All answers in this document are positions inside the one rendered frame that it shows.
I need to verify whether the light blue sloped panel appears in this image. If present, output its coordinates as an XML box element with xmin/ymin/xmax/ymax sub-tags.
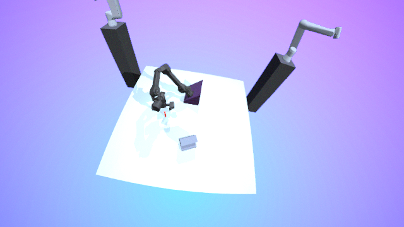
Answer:
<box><xmin>179</xmin><ymin>135</ymin><xmax>198</xmax><ymax>151</ymax></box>

